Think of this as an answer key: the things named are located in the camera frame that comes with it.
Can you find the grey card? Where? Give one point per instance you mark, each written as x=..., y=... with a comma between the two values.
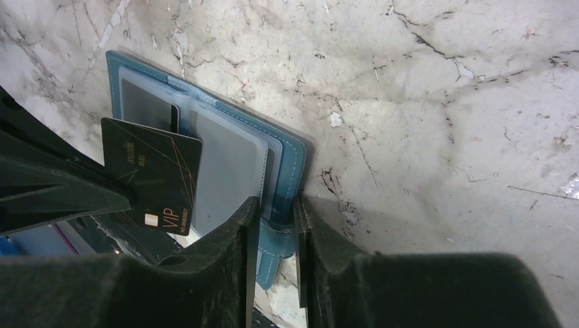
x=232, y=168

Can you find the black credit card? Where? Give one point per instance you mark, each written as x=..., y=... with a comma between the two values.
x=149, y=103
x=159, y=167

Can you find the blue leather card holder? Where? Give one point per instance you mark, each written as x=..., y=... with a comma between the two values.
x=285, y=163

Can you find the black front mounting rail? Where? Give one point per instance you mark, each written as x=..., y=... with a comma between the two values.
x=102, y=235

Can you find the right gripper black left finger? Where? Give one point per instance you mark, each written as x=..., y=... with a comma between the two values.
x=210, y=283

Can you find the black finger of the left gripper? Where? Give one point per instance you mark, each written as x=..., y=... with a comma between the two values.
x=45, y=180

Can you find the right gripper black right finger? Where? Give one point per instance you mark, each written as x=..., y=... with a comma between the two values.
x=342, y=285

